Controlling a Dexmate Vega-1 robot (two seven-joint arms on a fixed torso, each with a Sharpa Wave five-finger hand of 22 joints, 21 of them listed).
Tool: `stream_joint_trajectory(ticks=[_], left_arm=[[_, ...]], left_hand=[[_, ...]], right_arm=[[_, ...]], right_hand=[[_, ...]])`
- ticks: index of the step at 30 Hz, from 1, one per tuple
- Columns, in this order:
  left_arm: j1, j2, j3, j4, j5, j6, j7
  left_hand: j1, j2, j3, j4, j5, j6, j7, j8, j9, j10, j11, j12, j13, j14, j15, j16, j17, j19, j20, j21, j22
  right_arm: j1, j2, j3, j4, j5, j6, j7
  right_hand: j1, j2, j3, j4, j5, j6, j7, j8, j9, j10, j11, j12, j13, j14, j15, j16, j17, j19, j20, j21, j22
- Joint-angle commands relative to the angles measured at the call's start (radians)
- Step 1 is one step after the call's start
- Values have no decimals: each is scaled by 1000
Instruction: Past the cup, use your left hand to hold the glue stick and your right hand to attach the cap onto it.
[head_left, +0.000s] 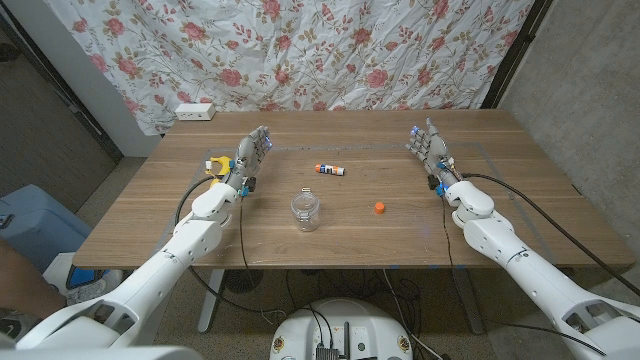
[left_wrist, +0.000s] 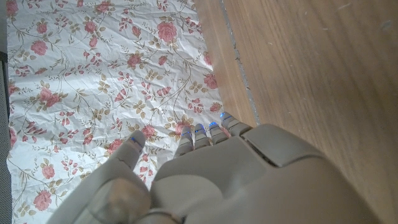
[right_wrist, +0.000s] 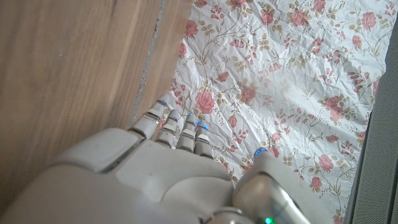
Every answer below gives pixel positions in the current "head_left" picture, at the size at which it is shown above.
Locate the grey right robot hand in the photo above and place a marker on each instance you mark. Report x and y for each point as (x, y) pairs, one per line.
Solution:
(434, 150)

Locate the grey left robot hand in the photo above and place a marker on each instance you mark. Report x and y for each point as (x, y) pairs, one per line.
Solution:
(247, 152)

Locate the orange glue stick cap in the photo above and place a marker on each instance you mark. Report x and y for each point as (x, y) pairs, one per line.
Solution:
(379, 208)

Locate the white orange glue stick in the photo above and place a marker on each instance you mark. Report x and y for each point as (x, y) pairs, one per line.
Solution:
(330, 169)

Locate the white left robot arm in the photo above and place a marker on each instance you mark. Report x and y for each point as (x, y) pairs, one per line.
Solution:
(165, 260)

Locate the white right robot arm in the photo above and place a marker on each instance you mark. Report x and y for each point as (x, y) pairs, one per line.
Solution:
(530, 270)

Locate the clear glass jar cup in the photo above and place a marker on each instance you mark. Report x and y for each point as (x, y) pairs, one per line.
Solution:
(305, 212)

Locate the yellow banana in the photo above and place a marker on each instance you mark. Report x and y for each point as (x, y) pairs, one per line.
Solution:
(221, 162)

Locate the white power strip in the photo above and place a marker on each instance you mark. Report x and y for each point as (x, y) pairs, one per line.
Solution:
(195, 111)

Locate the floral backdrop cloth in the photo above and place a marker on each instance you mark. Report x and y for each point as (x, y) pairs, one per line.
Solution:
(300, 50)

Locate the black backdrop stand pole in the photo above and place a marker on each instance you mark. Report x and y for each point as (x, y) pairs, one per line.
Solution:
(515, 55)

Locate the round black floor fan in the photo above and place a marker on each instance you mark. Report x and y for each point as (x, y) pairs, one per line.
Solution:
(243, 280)

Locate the white table leg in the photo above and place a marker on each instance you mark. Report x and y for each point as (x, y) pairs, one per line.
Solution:
(210, 305)

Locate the grey table leg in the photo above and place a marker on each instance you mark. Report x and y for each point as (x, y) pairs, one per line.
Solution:
(470, 305)

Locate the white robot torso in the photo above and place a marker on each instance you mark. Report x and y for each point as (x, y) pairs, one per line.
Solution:
(341, 325)

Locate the grey sneaker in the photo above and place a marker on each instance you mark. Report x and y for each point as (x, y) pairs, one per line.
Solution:
(95, 287)

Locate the blue black floor mat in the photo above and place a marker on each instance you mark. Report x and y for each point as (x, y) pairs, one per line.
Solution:
(80, 277)

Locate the blue plastic bin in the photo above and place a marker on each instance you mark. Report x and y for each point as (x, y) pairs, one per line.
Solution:
(35, 225)

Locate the white robot head rim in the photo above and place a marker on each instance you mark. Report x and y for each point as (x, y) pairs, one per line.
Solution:
(100, 354)

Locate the person bare leg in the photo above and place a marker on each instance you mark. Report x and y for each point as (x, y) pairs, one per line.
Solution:
(25, 285)

